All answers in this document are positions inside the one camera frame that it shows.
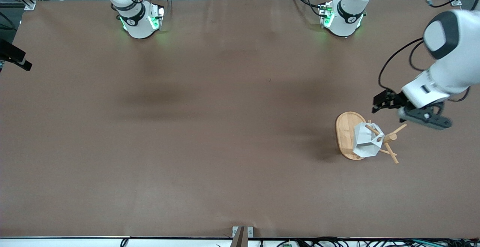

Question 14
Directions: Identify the brown table cover sheet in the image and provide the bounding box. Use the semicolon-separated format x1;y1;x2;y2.
0;0;480;239

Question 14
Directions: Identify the tangled black cable bundle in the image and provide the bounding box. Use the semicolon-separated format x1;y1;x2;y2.
277;237;480;247

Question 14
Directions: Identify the white faceted cup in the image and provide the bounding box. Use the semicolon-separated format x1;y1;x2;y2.
352;122;385;158

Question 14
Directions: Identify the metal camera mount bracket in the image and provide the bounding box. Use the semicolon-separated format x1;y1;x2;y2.
229;226;254;247

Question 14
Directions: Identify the wooden cup rack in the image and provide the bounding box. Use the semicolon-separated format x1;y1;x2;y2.
335;111;408;165

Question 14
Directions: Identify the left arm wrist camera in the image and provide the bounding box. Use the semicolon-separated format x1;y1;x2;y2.
398;106;453;130

